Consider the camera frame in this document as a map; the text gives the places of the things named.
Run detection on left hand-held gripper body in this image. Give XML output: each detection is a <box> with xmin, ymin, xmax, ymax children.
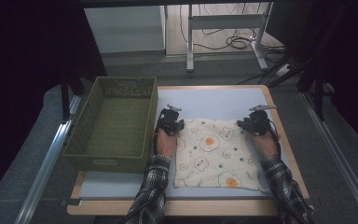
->
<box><xmin>158</xmin><ymin>105</ymin><xmax>183</xmax><ymax>137</ymax></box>

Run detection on right hand-held gripper cable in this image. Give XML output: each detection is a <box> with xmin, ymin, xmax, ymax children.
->
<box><xmin>268</xmin><ymin>119</ymin><xmax>283</xmax><ymax>157</ymax></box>

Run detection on light grey table mat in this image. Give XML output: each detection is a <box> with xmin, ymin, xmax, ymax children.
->
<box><xmin>78</xmin><ymin>88</ymin><xmax>293</xmax><ymax>200</ymax></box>

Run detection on grey table corner bracket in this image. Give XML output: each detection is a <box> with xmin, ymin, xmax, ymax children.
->
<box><xmin>60</xmin><ymin>198</ymin><xmax>83</xmax><ymax>207</ymax></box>

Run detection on black metal stand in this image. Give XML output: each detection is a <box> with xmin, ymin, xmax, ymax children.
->
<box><xmin>60</xmin><ymin>74</ymin><xmax>71</xmax><ymax>122</ymax></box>
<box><xmin>315</xmin><ymin>74</ymin><xmax>325</xmax><ymax>122</ymax></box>

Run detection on black floor cables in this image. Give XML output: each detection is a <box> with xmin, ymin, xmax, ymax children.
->
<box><xmin>180</xmin><ymin>3</ymin><xmax>288</xmax><ymax>63</ymax></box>

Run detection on cream egg-print cloth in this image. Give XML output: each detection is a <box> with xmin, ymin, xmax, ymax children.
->
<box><xmin>173</xmin><ymin>118</ymin><xmax>269</xmax><ymax>191</ymax></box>

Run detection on aluminium rail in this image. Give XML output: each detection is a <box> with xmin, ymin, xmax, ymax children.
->
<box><xmin>13</xmin><ymin>94</ymin><xmax>83</xmax><ymax>224</ymax></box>
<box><xmin>299</xmin><ymin>91</ymin><xmax>358</xmax><ymax>224</ymax></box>

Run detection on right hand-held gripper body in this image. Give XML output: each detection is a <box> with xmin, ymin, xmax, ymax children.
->
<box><xmin>245</xmin><ymin>105</ymin><xmax>277</xmax><ymax>136</ymax></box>

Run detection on white cabinet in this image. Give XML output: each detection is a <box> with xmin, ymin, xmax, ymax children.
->
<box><xmin>83</xmin><ymin>5</ymin><xmax>167</xmax><ymax>55</ymax></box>

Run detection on dark curtain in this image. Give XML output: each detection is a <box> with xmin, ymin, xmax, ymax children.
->
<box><xmin>265</xmin><ymin>0</ymin><xmax>358</xmax><ymax>153</ymax></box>
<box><xmin>0</xmin><ymin>0</ymin><xmax>108</xmax><ymax>209</ymax></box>

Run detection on person's left hand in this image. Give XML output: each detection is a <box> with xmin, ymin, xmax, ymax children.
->
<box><xmin>154</xmin><ymin>130</ymin><xmax>178</xmax><ymax>158</ymax></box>

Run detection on white power strip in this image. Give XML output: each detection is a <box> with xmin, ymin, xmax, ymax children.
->
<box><xmin>274</xmin><ymin>63</ymin><xmax>293</xmax><ymax>78</ymax></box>

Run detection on white metal desk frame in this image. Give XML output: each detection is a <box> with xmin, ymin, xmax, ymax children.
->
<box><xmin>186</xmin><ymin>3</ymin><xmax>274</xmax><ymax>73</ymax></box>

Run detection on person's right hand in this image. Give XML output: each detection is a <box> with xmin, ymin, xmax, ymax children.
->
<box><xmin>250</xmin><ymin>129</ymin><xmax>280</xmax><ymax>161</ymax></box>

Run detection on green plastic basket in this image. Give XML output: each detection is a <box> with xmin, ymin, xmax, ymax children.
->
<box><xmin>62</xmin><ymin>76</ymin><xmax>159</xmax><ymax>175</ymax></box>

